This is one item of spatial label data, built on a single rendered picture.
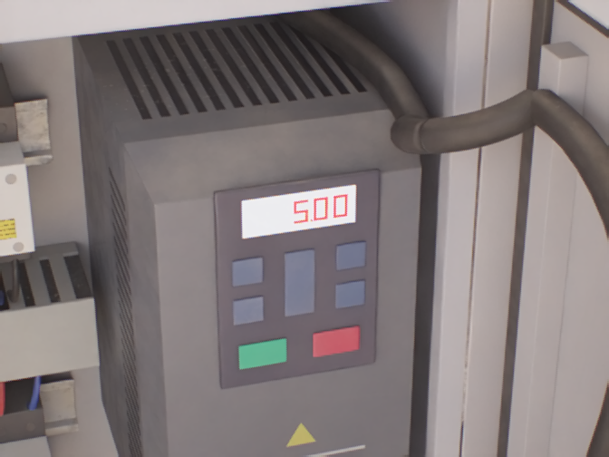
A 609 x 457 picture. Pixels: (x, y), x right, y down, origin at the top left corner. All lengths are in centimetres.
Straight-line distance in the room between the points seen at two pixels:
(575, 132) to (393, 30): 17
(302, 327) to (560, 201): 13
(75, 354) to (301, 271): 17
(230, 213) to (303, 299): 5
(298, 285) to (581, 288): 12
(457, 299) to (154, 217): 14
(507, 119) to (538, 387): 13
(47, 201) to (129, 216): 16
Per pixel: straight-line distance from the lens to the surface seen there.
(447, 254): 63
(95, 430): 86
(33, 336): 74
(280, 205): 60
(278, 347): 64
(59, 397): 84
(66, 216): 78
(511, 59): 60
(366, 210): 62
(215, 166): 61
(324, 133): 62
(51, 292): 75
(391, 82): 64
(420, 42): 66
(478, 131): 56
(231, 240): 60
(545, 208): 59
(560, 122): 55
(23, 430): 78
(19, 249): 69
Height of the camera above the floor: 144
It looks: 30 degrees down
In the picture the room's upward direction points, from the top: straight up
